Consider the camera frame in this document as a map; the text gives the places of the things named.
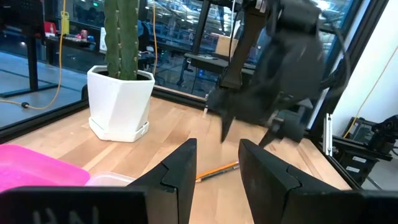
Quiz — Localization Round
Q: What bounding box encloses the clear plastic box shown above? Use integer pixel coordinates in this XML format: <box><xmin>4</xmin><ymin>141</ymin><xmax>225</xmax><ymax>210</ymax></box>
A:
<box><xmin>84</xmin><ymin>171</ymin><xmax>137</xmax><ymax>187</ymax></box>

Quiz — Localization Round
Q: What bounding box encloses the black control box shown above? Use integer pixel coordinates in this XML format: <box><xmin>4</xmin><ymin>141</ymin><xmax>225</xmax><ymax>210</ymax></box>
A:
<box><xmin>332</xmin><ymin>136</ymin><xmax>394</xmax><ymax>186</ymax></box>

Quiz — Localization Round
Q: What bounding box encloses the white pot saucer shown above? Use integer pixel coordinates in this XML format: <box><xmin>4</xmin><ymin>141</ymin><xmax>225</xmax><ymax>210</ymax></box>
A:
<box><xmin>88</xmin><ymin>116</ymin><xmax>150</xmax><ymax>143</ymax></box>

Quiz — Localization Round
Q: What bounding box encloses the yellow pencil pink eraser cap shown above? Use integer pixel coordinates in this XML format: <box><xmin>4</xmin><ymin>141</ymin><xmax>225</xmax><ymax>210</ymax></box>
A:
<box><xmin>195</xmin><ymin>161</ymin><xmax>240</xmax><ymax>184</ymax></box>

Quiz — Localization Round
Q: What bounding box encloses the thin orange hanging cable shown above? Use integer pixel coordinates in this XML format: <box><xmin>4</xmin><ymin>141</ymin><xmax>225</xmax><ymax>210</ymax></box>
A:
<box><xmin>151</xmin><ymin>0</ymin><xmax>159</xmax><ymax>76</ymax></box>

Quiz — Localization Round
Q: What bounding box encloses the silver aluminium strip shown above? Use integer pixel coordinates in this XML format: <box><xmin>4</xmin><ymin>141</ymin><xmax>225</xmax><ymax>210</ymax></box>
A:
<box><xmin>322</xmin><ymin>113</ymin><xmax>333</xmax><ymax>156</ymax></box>

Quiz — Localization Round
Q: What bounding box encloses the small yellow-green container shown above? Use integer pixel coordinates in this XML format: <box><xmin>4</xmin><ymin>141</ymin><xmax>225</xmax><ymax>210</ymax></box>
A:
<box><xmin>60</xmin><ymin>11</ymin><xmax>70</xmax><ymax>35</ymax></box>

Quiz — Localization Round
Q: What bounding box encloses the thick yellow hanging cable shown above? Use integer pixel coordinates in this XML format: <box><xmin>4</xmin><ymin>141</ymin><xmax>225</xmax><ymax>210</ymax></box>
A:
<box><xmin>0</xmin><ymin>0</ymin><xmax>68</xmax><ymax>110</ymax></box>

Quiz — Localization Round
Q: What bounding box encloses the white faceted plant pot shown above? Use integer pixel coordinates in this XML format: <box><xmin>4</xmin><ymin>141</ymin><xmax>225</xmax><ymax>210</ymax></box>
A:
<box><xmin>86</xmin><ymin>65</ymin><xmax>155</xmax><ymax>133</ymax></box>

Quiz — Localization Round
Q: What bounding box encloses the thin yellow cable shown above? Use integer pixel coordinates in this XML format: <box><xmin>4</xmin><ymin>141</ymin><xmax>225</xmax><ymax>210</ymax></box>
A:
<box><xmin>343</xmin><ymin>46</ymin><xmax>398</xmax><ymax>139</ymax></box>

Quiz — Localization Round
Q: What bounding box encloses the black post stand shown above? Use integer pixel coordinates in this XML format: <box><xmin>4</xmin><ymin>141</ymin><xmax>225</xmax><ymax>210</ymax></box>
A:
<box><xmin>0</xmin><ymin>0</ymin><xmax>59</xmax><ymax>98</ymax></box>

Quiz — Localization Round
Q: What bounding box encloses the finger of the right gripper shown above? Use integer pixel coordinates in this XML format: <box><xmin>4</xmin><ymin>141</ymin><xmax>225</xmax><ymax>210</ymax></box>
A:
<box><xmin>258</xmin><ymin>123</ymin><xmax>279</xmax><ymax>148</ymax></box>
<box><xmin>220</xmin><ymin>111</ymin><xmax>235</xmax><ymax>144</ymax></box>

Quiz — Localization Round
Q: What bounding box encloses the cardboard box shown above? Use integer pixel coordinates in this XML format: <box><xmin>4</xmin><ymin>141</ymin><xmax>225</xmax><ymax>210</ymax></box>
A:
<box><xmin>214</xmin><ymin>33</ymin><xmax>239</xmax><ymax>58</ymax></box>

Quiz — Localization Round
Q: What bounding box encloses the tall green cactus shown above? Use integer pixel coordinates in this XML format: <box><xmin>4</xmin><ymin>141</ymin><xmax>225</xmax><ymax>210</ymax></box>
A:
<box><xmin>103</xmin><ymin>0</ymin><xmax>140</xmax><ymax>81</ymax></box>

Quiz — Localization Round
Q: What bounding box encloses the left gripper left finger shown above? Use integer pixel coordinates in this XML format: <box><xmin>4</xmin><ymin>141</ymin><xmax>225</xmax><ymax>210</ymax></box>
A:
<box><xmin>127</xmin><ymin>138</ymin><xmax>198</xmax><ymax>224</ymax></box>

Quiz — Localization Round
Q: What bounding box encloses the small red object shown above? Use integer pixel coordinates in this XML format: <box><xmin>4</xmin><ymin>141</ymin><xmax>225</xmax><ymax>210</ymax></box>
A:
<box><xmin>43</xmin><ymin>21</ymin><xmax>57</xmax><ymax>35</ymax></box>

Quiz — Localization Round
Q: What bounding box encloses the dark background desk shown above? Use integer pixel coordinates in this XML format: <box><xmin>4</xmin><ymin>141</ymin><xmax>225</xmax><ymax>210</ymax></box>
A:
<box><xmin>183</xmin><ymin>52</ymin><xmax>259</xmax><ymax>76</ymax></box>

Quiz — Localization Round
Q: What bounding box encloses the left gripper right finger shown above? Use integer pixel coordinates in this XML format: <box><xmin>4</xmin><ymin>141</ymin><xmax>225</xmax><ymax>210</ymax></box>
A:
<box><xmin>238</xmin><ymin>138</ymin><xmax>361</xmax><ymax>224</ymax></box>

